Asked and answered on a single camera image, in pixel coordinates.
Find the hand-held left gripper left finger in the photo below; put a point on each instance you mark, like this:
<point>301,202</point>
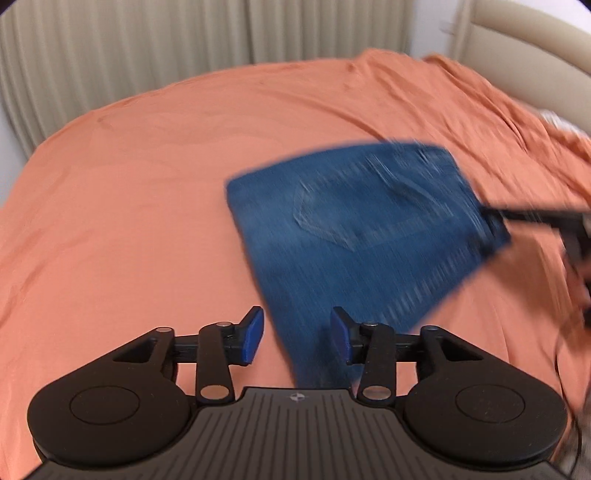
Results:
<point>251,337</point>

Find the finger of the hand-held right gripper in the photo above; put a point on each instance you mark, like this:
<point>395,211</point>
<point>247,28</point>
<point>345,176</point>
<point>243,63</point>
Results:
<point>526,216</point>

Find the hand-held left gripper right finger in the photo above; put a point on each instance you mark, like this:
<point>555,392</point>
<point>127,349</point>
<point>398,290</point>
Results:
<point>340,337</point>

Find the blue denim pants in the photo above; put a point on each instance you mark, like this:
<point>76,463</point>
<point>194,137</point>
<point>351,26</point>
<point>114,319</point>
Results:
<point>364,230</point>

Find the white patterned pillow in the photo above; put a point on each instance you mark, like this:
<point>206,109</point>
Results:
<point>558,121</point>

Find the orange duvet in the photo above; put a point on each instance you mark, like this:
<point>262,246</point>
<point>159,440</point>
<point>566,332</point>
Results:
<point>498,115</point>

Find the beige padded headboard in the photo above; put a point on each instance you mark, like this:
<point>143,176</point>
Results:
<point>521,50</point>

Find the orange bed sheet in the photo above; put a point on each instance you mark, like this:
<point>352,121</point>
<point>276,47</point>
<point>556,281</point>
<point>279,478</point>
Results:
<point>129,207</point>

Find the beige pleated curtain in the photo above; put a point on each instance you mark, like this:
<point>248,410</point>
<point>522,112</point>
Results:
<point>115,60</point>
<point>332,27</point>

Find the white wall socket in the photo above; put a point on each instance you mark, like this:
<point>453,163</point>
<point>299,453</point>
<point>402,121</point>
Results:
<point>447,26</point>

